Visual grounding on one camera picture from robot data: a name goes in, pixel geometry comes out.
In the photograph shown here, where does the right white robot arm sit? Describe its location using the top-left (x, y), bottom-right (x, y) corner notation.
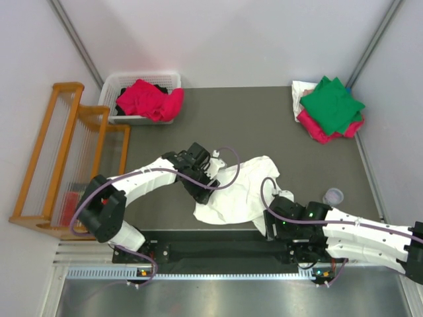
top-left (263, 195), bottom-right (422, 284)

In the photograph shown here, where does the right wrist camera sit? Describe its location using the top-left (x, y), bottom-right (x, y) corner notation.
top-left (272, 189), bottom-right (295, 202)

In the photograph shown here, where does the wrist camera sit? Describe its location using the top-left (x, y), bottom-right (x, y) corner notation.
top-left (206, 150), bottom-right (227, 179)
top-left (272, 189), bottom-right (295, 202)

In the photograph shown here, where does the white t-shirt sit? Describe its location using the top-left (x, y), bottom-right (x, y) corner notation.
top-left (194, 156), bottom-right (280, 236)
top-left (291, 81), bottom-right (317, 123)

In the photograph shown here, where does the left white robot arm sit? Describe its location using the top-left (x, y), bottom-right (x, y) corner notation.
top-left (70, 143), bottom-right (225, 262)

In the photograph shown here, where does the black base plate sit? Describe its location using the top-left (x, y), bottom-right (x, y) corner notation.
top-left (111, 229), bottom-right (350, 275)

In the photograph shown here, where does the folded white t-shirt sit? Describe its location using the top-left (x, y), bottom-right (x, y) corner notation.
top-left (291, 81), bottom-right (317, 123)

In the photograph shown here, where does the folded green t-shirt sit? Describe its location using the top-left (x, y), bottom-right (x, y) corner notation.
top-left (299, 76), bottom-right (365, 135)

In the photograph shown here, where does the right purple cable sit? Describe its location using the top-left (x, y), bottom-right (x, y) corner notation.
top-left (260, 177), bottom-right (423, 287)

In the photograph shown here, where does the white plastic laundry basket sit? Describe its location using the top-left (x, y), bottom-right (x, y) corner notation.
top-left (98, 71), bottom-right (184, 125)

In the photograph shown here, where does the wooden rack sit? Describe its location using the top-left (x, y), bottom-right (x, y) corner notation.
top-left (9, 82), bottom-right (131, 240)

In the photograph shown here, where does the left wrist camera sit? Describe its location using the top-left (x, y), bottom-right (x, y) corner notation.
top-left (206, 150), bottom-right (227, 179)

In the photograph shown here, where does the purple cable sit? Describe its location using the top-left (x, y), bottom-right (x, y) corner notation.
top-left (260, 177), bottom-right (423, 287)
top-left (69, 147), bottom-right (241, 288)

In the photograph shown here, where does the folded pink t-shirt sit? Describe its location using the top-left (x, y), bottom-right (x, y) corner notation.
top-left (297, 110), bottom-right (365, 145)

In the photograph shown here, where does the white slotted cable duct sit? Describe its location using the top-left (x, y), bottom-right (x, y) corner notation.
top-left (66, 267), bottom-right (334, 281)

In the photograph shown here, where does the pink t-shirt in basket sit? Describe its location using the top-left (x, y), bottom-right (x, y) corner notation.
top-left (116, 79), bottom-right (184, 122)

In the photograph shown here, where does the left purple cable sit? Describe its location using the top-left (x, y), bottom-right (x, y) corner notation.
top-left (69, 147), bottom-right (241, 288)

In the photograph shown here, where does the clear plastic cup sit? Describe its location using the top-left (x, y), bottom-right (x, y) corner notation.
top-left (323, 188), bottom-right (344, 207)

